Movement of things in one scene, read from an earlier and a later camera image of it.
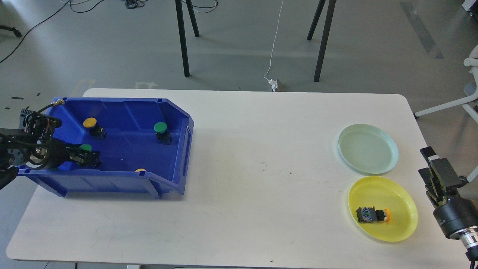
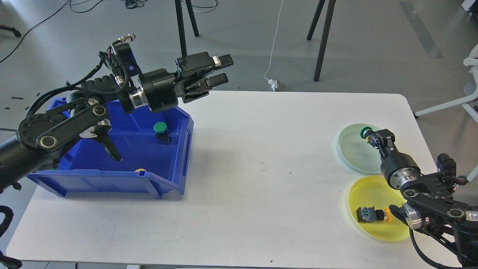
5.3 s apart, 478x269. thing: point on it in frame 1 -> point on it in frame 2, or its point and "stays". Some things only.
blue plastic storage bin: [143, 145] stays
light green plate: [368, 149] stays
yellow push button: [369, 215] stays
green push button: [164, 136] stays
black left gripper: [58, 151] -> [160, 85]
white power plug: [274, 83] stays
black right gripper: [457, 213] -> [398, 167]
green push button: [86, 147] -> [366, 132]
